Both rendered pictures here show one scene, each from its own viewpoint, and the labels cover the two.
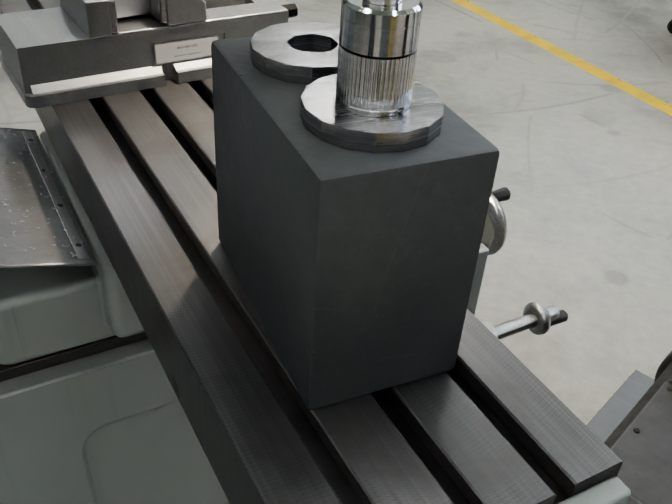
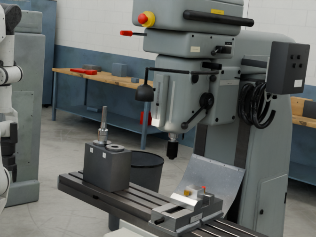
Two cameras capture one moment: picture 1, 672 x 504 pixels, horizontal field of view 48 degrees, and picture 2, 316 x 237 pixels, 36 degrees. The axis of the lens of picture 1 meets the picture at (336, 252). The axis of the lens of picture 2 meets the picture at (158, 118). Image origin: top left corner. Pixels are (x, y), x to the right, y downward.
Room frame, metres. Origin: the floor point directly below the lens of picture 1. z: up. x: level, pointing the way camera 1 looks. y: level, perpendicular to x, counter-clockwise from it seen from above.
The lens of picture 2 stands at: (2.73, -0.50, 1.74)
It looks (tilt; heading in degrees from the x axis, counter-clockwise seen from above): 11 degrees down; 162
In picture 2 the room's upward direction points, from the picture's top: 6 degrees clockwise
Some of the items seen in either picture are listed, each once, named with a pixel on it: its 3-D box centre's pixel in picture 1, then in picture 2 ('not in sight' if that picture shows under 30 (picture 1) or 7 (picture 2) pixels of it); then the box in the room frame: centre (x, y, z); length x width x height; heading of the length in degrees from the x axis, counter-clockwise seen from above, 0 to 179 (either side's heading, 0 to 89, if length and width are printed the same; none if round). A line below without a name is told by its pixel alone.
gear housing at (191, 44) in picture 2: not in sight; (190, 43); (0.78, 0.25, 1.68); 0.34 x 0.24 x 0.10; 121
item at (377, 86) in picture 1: (376, 60); (102, 136); (0.44, -0.02, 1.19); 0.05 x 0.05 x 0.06
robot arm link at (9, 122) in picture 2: not in sight; (6, 133); (0.35, -0.46, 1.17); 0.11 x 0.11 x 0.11; 45
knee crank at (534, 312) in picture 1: (518, 325); not in sight; (0.96, -0.31, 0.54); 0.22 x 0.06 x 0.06; 121
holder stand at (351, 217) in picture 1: (332, 196); (106, 164); (0.48, 0.01, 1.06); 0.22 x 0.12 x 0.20; 26
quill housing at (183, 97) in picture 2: not in sight; (178, 93); (0.80, 0.22, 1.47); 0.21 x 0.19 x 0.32; 31
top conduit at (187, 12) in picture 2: not in sight; (220, 19); (0.91, 0.32, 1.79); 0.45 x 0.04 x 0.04; 121
